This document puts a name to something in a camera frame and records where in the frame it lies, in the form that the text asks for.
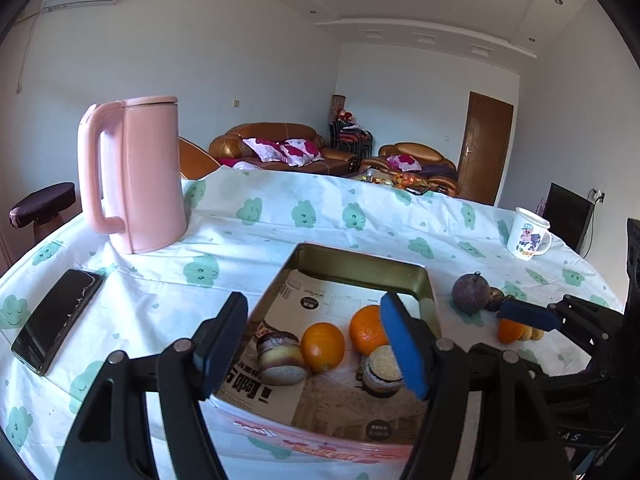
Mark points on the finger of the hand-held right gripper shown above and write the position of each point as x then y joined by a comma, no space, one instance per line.
530,316

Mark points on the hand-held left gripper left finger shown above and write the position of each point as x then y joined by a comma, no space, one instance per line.
225,342

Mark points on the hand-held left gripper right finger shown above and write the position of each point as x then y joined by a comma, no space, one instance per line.
406,347

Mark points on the small orange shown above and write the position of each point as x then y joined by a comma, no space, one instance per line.
509,332

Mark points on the rectangular metal tin box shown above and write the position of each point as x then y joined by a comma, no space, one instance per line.
350,270

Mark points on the small yellow fruit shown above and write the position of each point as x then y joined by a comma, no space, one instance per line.
532,335

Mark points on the striped toy macaron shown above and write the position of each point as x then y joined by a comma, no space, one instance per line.
280,360
380,375

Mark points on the small dark fruit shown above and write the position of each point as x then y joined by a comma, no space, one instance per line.
496,299

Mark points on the purple passion fruit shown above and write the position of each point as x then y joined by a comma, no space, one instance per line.
470,294

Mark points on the printed paper sheet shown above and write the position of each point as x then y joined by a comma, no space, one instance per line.
340,305

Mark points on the white printed mug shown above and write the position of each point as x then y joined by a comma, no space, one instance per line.
525,235

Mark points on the black chair back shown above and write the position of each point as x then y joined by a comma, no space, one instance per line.
565,215

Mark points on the white cloud-print tablecloth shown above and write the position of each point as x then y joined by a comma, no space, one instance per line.
320,210

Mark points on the coffee table with snacks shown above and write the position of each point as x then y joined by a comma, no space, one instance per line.
395,180

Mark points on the black smartphone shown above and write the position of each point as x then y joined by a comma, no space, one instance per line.
57,321

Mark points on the brown wooden door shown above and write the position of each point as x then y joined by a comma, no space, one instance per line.
485,150

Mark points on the pink electric kettle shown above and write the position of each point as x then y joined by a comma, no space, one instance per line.
147,175

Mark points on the small pink flowered pillow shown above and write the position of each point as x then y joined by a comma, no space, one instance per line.
404,162

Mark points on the small brown leather sofa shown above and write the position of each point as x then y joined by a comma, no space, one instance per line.
425,152

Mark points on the large brown leather sofa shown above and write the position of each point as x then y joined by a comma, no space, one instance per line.
235,145

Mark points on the stack of dark chairs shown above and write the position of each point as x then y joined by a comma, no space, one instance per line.
350,137

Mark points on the dark round stool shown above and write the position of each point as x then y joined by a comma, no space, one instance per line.
42,200

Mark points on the tall patterned vase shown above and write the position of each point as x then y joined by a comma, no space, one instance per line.
337,107

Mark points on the air conditioner pipe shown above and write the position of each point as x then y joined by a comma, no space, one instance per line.
24,60

